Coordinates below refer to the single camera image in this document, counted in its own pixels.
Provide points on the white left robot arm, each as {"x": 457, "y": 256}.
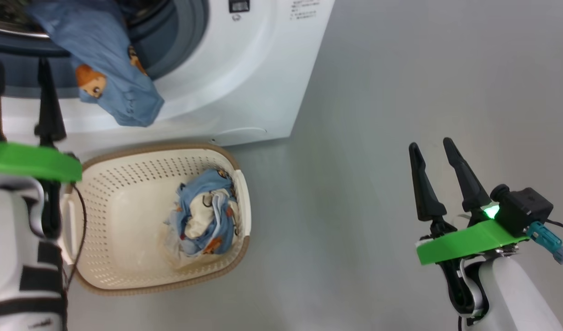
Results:
{"x": 10, "y": 239}

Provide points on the white front-load washing machine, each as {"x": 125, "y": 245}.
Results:
{"x": 244, "y": 92}

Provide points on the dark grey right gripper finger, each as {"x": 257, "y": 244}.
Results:
{"x": 469, "y": 184}
{"x": 423, "y": 193}

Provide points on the grey rubber door gasket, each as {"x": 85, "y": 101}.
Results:
{"x": 180, "y": 37}

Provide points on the blue orange print garment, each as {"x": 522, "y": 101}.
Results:
{"x": 221, "y": 216}

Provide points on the round filter cover panel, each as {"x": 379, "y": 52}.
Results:
{"x": 242, "y": 132}

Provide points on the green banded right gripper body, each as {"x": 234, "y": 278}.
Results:
{"x": 465, "y": 243}

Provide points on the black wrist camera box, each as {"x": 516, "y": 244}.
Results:
{"x": 525, "y": 207}

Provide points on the cream garment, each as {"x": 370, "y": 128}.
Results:
{"x": 201, "y": 223}

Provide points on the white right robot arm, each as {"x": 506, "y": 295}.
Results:
{"x": 515, "y": 299}

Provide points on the cream perforated laundry basket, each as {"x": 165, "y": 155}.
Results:
{"x": 125, "y": 220}

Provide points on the printed text sticker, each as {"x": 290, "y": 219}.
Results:
{"x": 304, "y": 9}

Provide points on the blue bear print garment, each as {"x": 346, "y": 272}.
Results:
{"x": 111, "y": 55}

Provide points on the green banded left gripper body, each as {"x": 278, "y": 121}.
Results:
{"x": 28, "y": 161}

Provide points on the steel washing machine drum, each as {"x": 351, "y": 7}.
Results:
{"x": 5, "y": 26}

